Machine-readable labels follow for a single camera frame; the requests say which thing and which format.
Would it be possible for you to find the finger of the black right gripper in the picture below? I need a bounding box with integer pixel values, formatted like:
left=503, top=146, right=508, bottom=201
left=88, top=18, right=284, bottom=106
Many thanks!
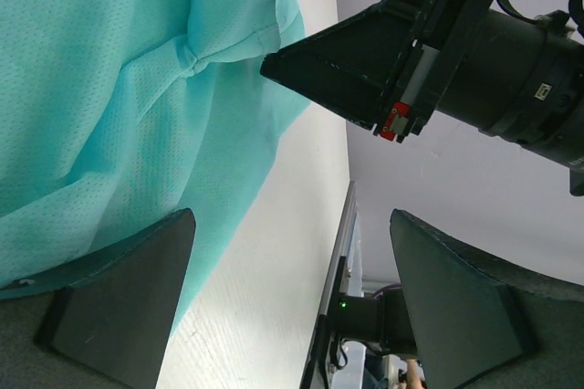
left=260, top=0, right=445, bottom=130

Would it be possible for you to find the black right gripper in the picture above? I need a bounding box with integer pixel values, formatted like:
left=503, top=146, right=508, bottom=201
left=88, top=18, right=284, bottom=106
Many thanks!
left=374, top=0, right=583, bottom=196

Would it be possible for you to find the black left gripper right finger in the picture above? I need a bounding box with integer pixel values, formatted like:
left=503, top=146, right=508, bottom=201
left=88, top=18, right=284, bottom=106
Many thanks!
left=390, top=210, right=583, bottom=388

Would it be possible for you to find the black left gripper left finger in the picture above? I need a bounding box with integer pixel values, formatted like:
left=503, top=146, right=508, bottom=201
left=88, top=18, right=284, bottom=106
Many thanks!
left=1, top=209, right=196, bottom=388

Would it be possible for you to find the teal t shirt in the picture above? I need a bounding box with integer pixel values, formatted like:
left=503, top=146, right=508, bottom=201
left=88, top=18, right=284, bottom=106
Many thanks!
left=1, top=0, right=308, bottom=317

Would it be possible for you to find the right aluminium frame post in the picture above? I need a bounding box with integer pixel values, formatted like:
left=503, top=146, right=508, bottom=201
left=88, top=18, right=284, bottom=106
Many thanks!
left=299, top=181, right=360, bottom=389

